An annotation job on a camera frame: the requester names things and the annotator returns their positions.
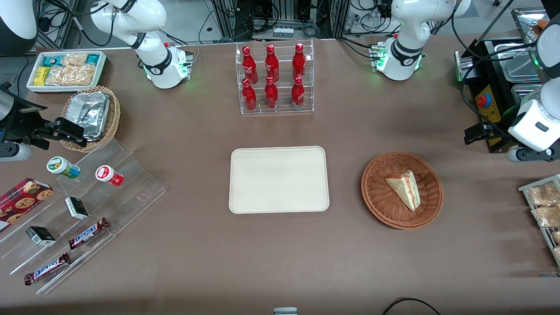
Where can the bagged bread pack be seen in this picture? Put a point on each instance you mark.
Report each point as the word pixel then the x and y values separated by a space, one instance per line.
pixel 544 193
pixel 547 216

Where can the green lidded cup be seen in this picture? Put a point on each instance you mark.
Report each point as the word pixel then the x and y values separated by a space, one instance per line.
pixel 61 166

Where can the silver foil container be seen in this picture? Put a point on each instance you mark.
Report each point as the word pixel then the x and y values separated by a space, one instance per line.
pixel 89 113

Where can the silver metal block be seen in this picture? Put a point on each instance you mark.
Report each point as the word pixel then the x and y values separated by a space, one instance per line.
pixel 464 65

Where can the small steel pan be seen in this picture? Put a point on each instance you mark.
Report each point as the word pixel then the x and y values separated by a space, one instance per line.
pixel 525 92

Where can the teal snack pack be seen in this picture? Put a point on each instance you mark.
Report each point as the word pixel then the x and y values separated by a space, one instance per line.
pixel 92 59
pixel 52 60

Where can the cream plastic serving tray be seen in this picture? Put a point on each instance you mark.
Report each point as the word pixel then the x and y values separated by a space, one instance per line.
pixel 278 179

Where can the white power strip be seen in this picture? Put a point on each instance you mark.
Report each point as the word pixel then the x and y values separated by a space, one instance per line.
pixel 283 31

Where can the large steel pan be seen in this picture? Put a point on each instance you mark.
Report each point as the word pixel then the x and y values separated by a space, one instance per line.
pixel 516 65

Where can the clear acrylic step display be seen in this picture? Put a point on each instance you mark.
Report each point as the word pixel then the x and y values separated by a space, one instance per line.
pixel 127 197

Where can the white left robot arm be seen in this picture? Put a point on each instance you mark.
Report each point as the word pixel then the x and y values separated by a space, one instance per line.
pixel 407 26

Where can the clear cracker bag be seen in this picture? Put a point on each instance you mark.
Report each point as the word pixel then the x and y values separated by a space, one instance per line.
pixel 74 59
pixel 70 75

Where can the white rectangular snack bin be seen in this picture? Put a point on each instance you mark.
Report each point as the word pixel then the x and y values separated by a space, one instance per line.
pixel 30 85

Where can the light tan wicker basket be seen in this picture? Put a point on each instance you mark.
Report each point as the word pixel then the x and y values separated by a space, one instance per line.
pixel 114 116

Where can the brown round wicker basket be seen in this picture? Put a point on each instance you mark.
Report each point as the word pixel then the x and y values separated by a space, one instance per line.
pixel 385 205

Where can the triangular sandwich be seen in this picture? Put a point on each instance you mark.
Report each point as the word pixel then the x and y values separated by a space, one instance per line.
pixel 404 189

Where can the tray of wrapped snacks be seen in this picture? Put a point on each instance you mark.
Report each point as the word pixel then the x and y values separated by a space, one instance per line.
pixel 525 189

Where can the snickers chocolate bar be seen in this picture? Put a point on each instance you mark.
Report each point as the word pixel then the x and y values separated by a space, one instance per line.
pixel 87 234
pixel 47 269

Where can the red lidded cup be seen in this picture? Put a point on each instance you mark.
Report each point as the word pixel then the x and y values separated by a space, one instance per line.
pixel 107 174

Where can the small grey device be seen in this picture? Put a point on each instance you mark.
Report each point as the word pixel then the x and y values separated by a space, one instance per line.
pixel 285 311

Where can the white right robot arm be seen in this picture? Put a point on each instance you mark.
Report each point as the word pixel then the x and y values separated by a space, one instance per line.
pixel 153 65

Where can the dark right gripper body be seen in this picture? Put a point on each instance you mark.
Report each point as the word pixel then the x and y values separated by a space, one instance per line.
pixel 22 124

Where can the yellow snack pack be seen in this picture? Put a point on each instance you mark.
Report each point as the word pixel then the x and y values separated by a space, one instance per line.
pixel 41 76

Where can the red cola bottle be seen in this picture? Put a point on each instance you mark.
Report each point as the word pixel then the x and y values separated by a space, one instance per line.
pixel 271 95
pixel 249 65
pixel 249 97
pixel 298 94
pixel 271 64
pixel 299 62

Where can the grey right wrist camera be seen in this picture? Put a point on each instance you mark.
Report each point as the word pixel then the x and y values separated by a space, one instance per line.
pixel 13 153

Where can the red plaid cookie box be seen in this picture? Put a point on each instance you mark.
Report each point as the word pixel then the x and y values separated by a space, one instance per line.
pixel 19 201

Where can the clear acrylic bottle rack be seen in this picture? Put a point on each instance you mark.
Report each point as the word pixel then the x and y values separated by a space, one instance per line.
pixel 284 94

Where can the small black carton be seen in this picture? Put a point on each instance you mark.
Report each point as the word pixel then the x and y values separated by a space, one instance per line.
pixel 40 236
pixel 76 208

